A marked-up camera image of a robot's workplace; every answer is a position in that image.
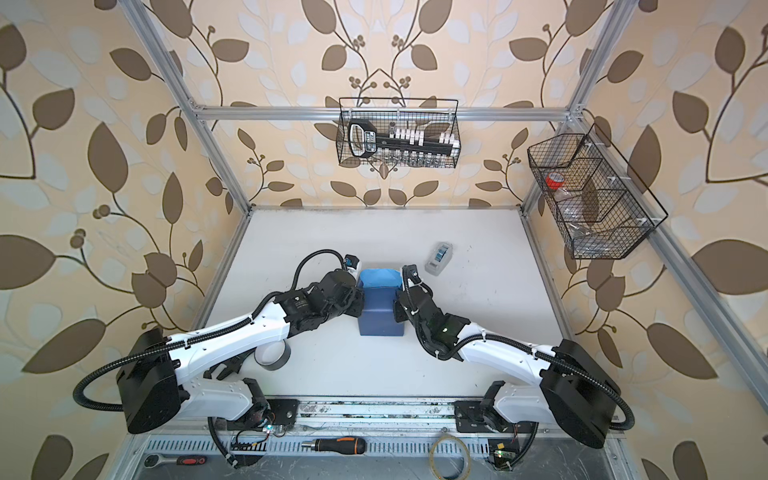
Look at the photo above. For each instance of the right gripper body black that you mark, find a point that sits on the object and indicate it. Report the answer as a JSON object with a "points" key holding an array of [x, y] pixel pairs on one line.
{"points": [[401, 314]]}

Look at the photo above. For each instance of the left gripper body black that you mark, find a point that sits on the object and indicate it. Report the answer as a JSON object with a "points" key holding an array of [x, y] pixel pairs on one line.
{"points": [[352, 305]]}

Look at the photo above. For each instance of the light blue wrapping paper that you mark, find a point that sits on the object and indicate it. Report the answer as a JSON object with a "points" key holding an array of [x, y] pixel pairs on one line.
{"points": [[380, 287]]}

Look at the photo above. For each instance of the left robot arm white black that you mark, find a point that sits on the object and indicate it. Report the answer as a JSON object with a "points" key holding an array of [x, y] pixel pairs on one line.
{"points": [[186, 375]]}

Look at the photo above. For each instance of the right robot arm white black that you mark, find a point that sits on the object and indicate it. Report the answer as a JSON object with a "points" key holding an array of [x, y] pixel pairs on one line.
{"points": [[574, 392]]}

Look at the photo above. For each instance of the grey tape dispenser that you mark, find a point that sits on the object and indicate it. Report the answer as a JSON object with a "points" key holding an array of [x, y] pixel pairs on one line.
{"points": [[439, 258]]}

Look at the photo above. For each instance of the clear tape roll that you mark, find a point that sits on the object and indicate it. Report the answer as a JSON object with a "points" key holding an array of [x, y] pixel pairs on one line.
{"points": [[449, 457]]}

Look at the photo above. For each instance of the black orange screwdriver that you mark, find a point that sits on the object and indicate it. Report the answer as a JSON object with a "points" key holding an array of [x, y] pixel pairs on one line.
{"points": [[341, 445]]}

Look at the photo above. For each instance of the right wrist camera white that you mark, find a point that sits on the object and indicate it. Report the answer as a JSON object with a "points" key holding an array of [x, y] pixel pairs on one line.
{"points": [[410, 275]]}

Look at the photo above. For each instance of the grey duct tape roll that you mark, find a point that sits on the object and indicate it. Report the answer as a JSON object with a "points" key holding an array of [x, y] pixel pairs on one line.
{"points": [[272, 356]]}

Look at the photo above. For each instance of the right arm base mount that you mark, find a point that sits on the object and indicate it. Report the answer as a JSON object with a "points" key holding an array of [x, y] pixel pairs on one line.
{"points": [[474, 417]]}

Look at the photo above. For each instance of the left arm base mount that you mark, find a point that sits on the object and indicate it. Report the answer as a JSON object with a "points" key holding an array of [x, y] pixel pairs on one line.
{"points": [[278, 412]]}

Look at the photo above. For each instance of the black socket set rail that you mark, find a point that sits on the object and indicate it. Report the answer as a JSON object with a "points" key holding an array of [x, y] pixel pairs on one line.
{"points": [[390, 141]]}

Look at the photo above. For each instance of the back wire basket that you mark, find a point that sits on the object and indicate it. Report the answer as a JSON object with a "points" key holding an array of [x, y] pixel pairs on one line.
{"points": [[432, 114]]}

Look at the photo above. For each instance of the wire basket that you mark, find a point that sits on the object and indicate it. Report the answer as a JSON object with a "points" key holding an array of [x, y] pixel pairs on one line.
{"points": [[605, 209], [432, 114]]}

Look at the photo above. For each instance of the right wire basket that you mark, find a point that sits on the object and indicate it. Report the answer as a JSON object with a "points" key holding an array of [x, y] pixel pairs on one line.
{"points": [[605, 209]]}

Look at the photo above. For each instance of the red handled ratchet wrench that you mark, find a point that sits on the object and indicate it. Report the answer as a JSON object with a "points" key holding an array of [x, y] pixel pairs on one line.
{"points": [[156, 460]]}

